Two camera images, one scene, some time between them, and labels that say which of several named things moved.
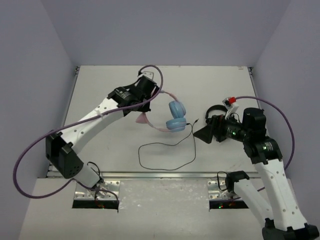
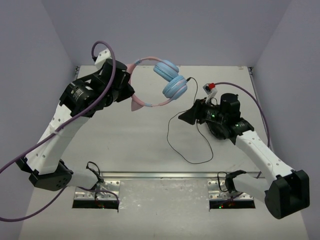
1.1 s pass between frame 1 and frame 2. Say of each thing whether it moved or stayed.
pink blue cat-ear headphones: moved
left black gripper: moved
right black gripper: moved
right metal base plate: stayed
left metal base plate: stayed
